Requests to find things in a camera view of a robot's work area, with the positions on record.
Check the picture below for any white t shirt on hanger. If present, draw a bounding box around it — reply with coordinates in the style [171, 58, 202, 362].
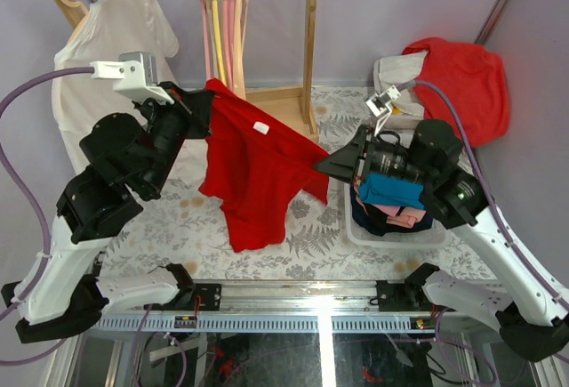
[52, 0, 179, 173]

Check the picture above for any rear white basket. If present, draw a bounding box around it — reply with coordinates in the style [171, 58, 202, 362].
[373, 60, 422, 129]

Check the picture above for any floral table cloth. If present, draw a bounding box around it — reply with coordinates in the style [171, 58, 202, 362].
[100, 85, 501, 281]

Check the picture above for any light wooden hanger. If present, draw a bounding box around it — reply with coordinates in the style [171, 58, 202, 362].
[232, 0, 249, 99]

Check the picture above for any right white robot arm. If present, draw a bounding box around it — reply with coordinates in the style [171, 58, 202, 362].
[315, 119, 568, 362]

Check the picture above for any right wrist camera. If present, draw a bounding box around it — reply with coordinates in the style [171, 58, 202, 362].
[365, 85, 401, 136]

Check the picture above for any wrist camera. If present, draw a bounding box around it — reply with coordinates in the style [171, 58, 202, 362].
[365, 85, 401, 136]
[90, 52, 174, 105]

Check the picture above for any white laundry basket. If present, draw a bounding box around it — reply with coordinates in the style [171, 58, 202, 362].
[343, 184, 452, 250]

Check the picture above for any pink hanger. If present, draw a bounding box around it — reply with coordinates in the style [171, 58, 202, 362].
[222, 0, 236, 91]
[199, 0, 212, 80]

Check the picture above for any white garment in rear basket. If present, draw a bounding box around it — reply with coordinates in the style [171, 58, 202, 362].
[377, 51, 428, 119]

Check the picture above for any pink garment in basket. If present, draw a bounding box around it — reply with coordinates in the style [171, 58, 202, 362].
[364, 204, 426, 229]

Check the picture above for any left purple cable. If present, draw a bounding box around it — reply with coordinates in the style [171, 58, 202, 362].
[0, 66, 97, 366]

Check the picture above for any wooden clothes rack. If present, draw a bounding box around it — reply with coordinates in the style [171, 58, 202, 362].
[40, 0, 320, 141]

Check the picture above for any yellow hanger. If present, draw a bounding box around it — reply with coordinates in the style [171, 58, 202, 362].
[212, 0, 227, 84]

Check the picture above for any red garment on rear basket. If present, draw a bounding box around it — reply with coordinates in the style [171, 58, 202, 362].
[402, 37, 510, 148]

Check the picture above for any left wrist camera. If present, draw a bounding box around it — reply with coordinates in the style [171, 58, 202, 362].
[90, 52, 174, 105]

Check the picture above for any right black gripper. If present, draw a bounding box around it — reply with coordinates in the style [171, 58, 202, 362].
[312, 125, 435, 188]

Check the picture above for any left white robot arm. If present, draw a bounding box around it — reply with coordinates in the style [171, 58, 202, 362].
[1, 82, 215, 343]

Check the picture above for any aluminium rail frame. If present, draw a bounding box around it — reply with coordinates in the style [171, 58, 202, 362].
[46, 280, 566, 386]

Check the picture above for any red t shirt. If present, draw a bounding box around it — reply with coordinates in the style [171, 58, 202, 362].
[199, 79, 329, 253]

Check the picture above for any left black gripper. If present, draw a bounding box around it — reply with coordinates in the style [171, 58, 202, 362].
[132, 78, 214, 193]

